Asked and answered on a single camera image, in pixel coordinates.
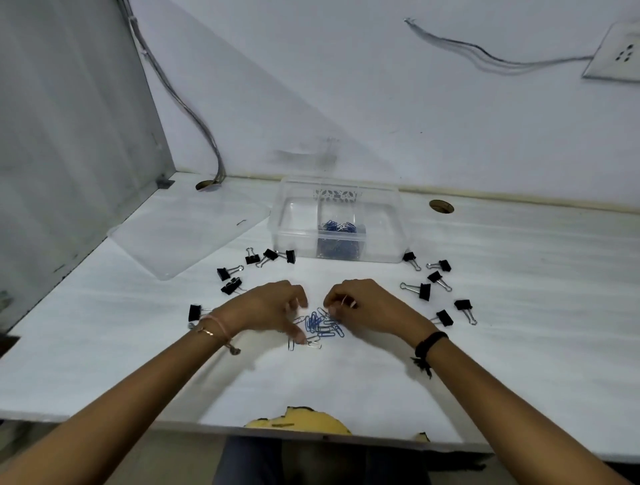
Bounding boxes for person's left hand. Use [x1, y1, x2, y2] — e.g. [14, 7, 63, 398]
[212, 280, 309, 346]

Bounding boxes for clear plastic box lid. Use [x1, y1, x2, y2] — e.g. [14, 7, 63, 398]
[107, 192, 271, 282]

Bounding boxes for person's left forearm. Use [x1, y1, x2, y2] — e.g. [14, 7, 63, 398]
[0, 317, 237, 485]

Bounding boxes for grey cable bundle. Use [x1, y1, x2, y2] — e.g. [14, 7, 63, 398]
[117, 0, 227, 186]

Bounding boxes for person's right forearm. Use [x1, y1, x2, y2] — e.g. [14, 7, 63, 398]
[419, 338, 632, 485]

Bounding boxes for group of black binder clips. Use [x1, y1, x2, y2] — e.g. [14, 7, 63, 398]
[399, 251, 478, 328]
[187, 247, 297, 323]

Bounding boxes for person's right hand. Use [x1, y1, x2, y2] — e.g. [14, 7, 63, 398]
[323, 278, 441, 348]

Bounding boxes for clear plastic storage box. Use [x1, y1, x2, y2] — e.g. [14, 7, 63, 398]
[269, 175, 409, 264]

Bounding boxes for pink and gold thread bracelet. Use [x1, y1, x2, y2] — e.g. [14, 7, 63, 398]
[189, 314, 242, 356]

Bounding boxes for dark trousers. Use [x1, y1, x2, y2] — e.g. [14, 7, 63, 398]
[212, 435, 437, 485]

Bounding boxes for yellow shirt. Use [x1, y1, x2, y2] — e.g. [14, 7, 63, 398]
[243, 405, 431, 443]

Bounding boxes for thin grey wires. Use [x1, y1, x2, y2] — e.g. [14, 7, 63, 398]
[404, 17, 597, 72]

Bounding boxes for black wristband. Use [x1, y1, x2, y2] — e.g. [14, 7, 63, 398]
[410, 331, 450, 379]

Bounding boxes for pile of blue paper clips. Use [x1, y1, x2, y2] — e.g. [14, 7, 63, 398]
[317, 220, 367, 260]
[287, 307, 347, 351]

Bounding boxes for grey partition panel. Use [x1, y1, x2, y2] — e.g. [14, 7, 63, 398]
[0, 0, 176, 333]

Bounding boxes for white wall socket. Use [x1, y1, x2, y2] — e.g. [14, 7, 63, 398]
[581, 21, 640, 84]

